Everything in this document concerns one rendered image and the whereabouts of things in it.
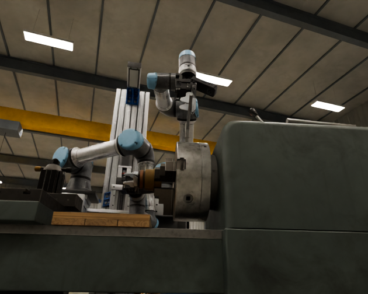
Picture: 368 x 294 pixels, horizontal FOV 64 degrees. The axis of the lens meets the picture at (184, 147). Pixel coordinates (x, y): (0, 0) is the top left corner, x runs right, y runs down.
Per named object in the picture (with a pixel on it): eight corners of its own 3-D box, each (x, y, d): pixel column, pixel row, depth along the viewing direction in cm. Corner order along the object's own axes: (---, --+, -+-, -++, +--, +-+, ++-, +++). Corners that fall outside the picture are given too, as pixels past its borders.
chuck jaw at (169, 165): (183, 172, 116) (185, 158, 105) (182, 184, 113) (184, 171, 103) (155, 171, 115) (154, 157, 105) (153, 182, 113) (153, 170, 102)
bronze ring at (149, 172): (162, 172, 123) (139, 172, 122) (162, 165, 114) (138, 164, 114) (160, 194, 119) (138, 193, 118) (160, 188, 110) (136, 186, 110)
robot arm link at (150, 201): (140, 149, 173) (142, 233, 151) (131, 142, 164) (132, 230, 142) (158, 144, 170) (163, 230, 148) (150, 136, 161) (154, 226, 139)
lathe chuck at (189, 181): (192, 221, 129) (193, 151, 137) (201, 221, 98) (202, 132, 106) (172, 220, 128) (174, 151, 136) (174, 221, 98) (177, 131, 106)
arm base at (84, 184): (66, 197, 175) (69, 181, 179) (92, 198, 177) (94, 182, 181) (61, 189, 161) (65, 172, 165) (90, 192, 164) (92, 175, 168)
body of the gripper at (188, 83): (174, 102, 116) (174, 83, 124) (195, 104, 116) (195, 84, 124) (175, 87, 110) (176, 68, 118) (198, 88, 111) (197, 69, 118)
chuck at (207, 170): (200, 221, 129) (201, 152, 137) (211, 222, 99) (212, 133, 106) (192, 221, 129) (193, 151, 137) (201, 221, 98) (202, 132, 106)
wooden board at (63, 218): (152, 241, 124) (152, 231, 125) (149, 227, 91) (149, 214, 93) (79, 240, 122) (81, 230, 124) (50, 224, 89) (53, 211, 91)
